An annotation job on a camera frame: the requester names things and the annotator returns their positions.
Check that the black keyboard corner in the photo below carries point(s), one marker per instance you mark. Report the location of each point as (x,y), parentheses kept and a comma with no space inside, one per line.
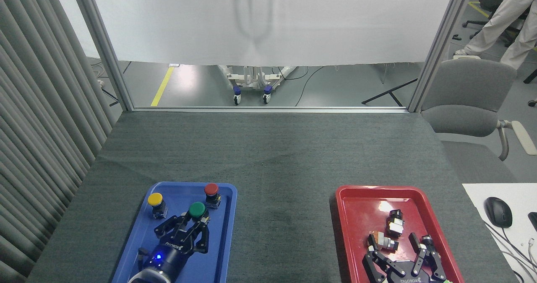
(533,220)

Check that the black switch with copper base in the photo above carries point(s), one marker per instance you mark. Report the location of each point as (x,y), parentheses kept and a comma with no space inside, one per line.
(428,242)

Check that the green push button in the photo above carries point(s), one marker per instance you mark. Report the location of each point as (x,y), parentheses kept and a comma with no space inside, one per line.
(196,209)

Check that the yellow push button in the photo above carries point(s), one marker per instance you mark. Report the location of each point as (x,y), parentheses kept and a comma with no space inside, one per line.
(155,199)

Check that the white side desk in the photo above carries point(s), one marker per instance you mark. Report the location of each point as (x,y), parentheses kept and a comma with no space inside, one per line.
(520,190)

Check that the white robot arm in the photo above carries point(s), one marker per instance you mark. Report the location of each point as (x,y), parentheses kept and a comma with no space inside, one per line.
(144,276)

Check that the white hanging sheet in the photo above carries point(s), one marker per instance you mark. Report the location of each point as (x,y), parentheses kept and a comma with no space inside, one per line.
(272,23)

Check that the blue plastic tray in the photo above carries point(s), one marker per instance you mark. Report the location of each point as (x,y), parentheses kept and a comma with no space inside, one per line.
(218,253)

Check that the red plastic tray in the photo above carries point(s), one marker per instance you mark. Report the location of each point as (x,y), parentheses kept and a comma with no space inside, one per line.
(361,220)

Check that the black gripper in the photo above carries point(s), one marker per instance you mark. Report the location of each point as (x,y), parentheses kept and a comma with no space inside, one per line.
(409,274)
(168,255)

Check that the orange and grey switch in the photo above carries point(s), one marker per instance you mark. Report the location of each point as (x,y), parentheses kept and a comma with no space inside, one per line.
(386,242)

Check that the silver frame rail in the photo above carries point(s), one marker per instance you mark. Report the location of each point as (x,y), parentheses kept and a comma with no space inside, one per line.
(268,109)

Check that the person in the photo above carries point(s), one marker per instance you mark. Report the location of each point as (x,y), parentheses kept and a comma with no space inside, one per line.
(503,19)

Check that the black office chair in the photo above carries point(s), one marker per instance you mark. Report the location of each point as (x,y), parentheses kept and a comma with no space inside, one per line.
(488,0)

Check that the grey pleated curtain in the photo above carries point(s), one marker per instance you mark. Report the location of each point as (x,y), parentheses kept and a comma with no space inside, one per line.
(37,119)

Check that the black stand leg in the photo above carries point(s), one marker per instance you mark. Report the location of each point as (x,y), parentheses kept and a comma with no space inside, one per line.
(390,92)

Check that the red push button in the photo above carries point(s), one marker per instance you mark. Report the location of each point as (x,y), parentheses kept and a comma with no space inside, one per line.
(211,189)

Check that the black computer mouse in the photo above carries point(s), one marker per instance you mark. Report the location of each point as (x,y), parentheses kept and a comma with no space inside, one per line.
(498,211)

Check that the white stand on wheels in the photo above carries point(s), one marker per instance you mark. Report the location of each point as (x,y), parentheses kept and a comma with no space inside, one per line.
(251,79)

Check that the silver frame post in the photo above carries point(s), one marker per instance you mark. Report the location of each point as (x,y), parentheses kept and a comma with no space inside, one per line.
(438,48)
(102,48)

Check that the grey office chair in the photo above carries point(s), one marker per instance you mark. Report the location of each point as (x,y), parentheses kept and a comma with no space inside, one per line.
(465,90)

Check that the black chair base with castor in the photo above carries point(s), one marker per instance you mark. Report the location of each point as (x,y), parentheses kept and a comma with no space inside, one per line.
(532,76)

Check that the black and white switch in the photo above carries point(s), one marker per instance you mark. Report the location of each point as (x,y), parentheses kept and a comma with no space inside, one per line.
(395,222)

